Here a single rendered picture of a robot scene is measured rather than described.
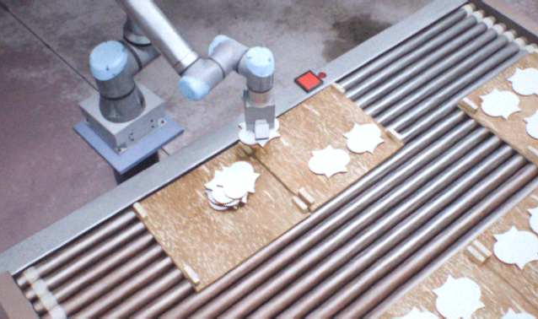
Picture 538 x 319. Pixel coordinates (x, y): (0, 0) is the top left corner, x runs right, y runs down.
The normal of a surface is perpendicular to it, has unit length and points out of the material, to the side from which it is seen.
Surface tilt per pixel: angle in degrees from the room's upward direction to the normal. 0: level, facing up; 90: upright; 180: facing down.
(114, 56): 10
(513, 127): 0
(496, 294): 0
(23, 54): 0
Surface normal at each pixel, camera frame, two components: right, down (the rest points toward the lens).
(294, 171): 0.02, -0.62
